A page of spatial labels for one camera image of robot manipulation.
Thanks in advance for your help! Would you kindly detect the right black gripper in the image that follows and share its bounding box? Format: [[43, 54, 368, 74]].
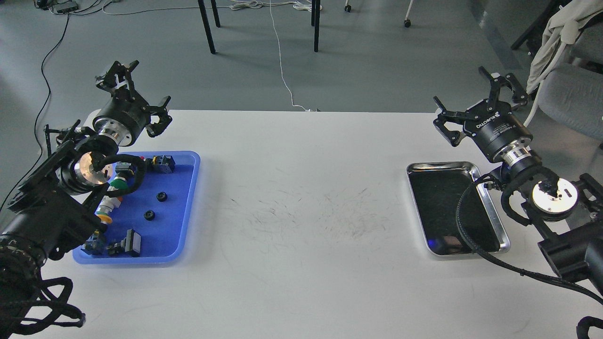
[[432, 66, 542, 174]]

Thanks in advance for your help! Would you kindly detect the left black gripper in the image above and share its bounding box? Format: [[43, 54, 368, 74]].
[[93, 60, 172, 146]]

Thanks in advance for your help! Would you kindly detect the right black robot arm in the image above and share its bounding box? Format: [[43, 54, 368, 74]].
[[433, 66, 602, 315]]

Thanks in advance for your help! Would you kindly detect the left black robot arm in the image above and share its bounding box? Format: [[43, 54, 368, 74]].
[[0, 60, 172, 339]]

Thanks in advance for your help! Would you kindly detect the silver metal tray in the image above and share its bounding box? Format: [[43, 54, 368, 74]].
[[406, 161, 511, 259]]

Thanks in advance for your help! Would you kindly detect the blue plastic tray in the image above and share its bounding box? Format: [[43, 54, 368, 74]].
[[73, 151, 202, 265]]

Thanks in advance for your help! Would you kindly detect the grey office chair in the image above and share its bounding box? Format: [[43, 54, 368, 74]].
[[536, 22, 603, 141]]

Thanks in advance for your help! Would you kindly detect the white orange push button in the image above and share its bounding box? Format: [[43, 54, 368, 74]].
[[95, 196, 122, 216]]

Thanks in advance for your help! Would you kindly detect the beige cloth on chair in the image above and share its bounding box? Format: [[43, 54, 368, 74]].
[[526, 0, 603, 94]]

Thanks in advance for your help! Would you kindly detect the black table leg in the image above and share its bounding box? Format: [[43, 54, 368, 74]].
[[310, 0, 321, 52], [197, 0, 220, 55]]

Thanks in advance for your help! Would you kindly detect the black table leg right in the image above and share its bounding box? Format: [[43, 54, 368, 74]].
[[310, 0, 321, 52]]

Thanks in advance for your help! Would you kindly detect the red button black switch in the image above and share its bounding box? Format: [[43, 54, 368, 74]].
[[140, 155, 175, 174]]

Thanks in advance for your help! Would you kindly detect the green push button switch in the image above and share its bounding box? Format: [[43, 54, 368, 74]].
[[108, 162, 136, 191]]

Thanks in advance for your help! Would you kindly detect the black floor cable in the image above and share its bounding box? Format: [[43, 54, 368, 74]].
[[0, 0, 114, 212]]

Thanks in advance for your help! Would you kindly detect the black square switch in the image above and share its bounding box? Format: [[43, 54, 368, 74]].
[[107, 229, 141, 258]]

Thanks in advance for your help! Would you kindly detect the yellow push button switch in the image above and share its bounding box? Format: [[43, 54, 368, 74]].
[[81, 214, 113, 255]]

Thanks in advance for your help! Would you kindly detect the white floor cable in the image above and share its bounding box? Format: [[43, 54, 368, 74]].
[[230, 0, 324, 113]]

